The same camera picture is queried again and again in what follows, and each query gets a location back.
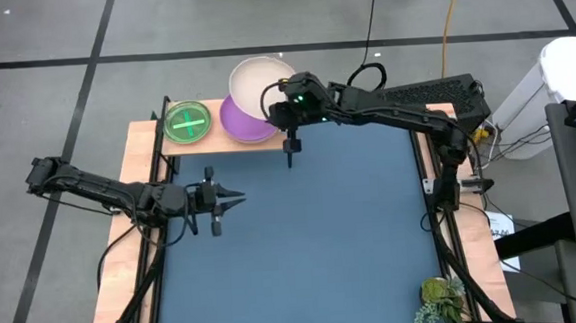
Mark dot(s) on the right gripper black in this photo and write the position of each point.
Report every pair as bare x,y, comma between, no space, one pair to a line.
300,108

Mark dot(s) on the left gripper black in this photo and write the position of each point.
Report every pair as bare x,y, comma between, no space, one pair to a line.
202,199

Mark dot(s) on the beige plate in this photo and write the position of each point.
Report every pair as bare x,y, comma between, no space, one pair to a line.
253,86

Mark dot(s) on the purple plastic plate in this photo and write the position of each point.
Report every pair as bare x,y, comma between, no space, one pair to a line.
241,126

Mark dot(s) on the green transparent plate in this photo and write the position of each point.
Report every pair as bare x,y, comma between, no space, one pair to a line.
177,113

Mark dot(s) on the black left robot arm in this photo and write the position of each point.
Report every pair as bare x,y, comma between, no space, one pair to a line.
94,191

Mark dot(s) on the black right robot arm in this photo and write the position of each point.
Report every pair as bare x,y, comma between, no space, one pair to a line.
405,114

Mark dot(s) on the light wooden table side board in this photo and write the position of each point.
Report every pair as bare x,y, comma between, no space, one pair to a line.
480,240
136,140

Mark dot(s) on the yellow power plug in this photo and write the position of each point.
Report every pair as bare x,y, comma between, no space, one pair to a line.
479,136

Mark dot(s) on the small potted succulent plant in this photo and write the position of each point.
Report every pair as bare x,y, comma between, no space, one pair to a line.
436,290

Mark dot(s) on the white paper sheet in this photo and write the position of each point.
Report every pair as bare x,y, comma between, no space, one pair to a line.
502,228

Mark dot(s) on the black cart base bar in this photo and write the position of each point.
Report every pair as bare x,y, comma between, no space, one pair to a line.
533,236

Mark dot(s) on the white bin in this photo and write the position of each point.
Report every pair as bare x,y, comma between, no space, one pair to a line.
572,64

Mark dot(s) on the wooden shelf with black frame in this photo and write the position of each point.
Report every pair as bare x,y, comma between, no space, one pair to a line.
192,149

